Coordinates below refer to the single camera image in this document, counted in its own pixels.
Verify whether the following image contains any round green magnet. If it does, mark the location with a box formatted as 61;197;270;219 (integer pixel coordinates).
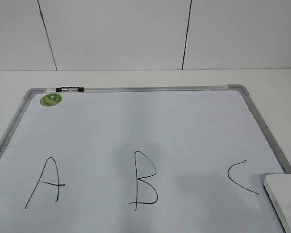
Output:
40;93;63;107

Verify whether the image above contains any white whiteboard eraser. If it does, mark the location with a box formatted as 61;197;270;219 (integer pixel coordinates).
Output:
264;174;291;233

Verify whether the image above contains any white board with grey frame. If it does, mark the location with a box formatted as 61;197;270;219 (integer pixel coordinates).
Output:
0;84;291;233

